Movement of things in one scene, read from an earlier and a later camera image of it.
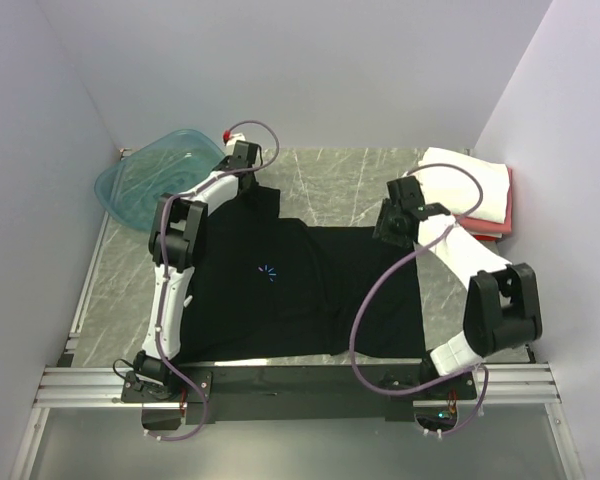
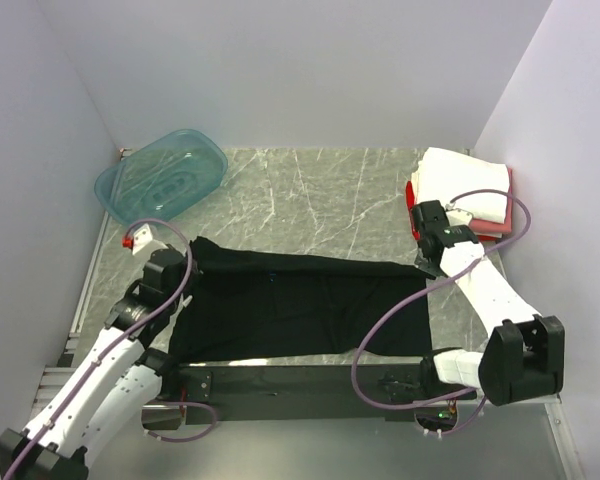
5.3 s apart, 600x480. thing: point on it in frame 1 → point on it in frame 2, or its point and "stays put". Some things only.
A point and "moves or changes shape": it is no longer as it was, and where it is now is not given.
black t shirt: [271, 286] moves or changes shape
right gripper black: [382, 230] → [433, 270]
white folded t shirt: [466, 186] stays put
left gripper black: [255, 184] → [185, 266]
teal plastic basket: [130, 190] stays put
